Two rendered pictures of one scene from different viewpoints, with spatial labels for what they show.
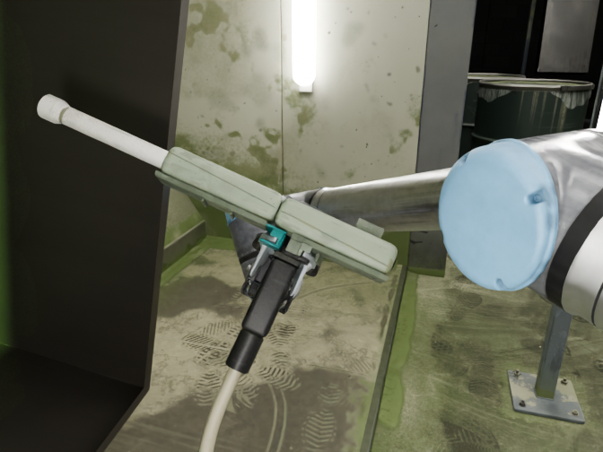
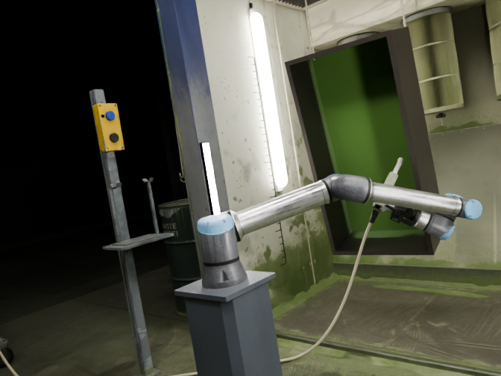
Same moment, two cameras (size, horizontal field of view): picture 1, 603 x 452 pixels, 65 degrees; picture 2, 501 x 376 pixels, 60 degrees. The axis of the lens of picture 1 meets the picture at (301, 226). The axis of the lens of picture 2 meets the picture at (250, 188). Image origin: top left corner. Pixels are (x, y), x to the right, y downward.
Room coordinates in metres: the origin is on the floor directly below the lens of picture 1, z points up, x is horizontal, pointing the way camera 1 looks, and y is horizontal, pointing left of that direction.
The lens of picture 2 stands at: (0.88, -2.20, 1.12)
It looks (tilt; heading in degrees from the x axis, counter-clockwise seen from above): 3 degrees down; 115
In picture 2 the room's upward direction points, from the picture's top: 9 degrees counter-clockwise
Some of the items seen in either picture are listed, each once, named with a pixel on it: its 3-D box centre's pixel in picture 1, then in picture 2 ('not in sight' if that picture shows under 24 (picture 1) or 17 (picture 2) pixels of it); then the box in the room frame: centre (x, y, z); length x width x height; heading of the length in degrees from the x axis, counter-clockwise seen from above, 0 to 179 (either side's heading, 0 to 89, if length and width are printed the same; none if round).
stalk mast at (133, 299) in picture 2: not in sight; (121, 234); (-0.85, -0.32, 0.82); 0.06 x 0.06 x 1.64; 73
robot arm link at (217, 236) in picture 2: not in sight; (217, 236); (-0.03, -0.66, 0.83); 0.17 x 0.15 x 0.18; 122
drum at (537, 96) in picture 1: (520, 160); not in sight; (2.71, -1.27, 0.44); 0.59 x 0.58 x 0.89; 178
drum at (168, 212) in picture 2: not in sight; (202, 252); (-1.05, 0.79, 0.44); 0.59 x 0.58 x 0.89; 144
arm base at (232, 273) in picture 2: not in sight; (223, 269); (-0.03, -0.66, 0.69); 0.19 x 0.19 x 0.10
